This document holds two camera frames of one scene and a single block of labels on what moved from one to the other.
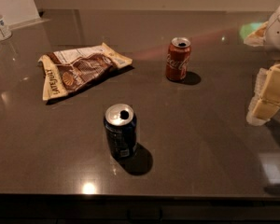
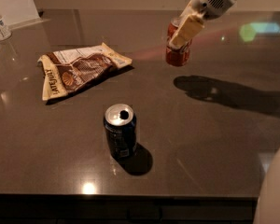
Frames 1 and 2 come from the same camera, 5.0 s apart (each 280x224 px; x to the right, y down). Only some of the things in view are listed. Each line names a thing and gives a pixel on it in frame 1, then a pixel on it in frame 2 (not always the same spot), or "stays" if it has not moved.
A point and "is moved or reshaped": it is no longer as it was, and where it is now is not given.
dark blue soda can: [120, 124] stays
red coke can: [177, 59] is moved or reshaped
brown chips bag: [72, 69] stays
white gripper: [279, 32] to [209, 3]
